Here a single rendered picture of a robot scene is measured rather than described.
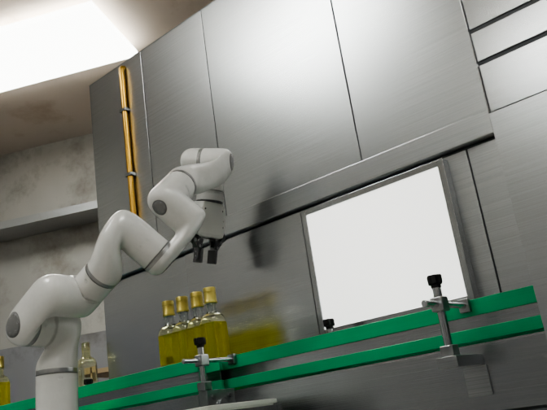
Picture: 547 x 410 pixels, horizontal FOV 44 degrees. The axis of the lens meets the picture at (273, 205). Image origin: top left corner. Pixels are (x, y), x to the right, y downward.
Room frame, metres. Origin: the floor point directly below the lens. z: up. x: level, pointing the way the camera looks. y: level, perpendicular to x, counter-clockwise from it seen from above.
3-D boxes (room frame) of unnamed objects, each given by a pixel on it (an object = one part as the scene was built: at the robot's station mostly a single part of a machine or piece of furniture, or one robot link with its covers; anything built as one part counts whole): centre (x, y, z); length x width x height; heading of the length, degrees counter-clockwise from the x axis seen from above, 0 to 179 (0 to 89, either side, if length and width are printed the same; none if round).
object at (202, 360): (1.69, 0.21, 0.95); 0.17 x 0.03 x 0.12; 141
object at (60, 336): (1.62, 0.56, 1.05); 0.13 x 0.10 x 0.16; 146
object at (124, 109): (2.24, 0.48, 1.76); 0.03 x 0.03 x 0.72; 51
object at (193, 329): (1.88, 0.25, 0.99); 0.06 x 0.06 x 0.21; 51
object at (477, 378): (1.29, -0.29, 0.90); 0.17 x 0.05 x 0.23; 141
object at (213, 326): (1.84, 0.21, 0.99); 0.06 x 0.06 x 0.21; 52
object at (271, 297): (1.80, -0.06, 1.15); 0.90 x 0.03 x 0.34; 51
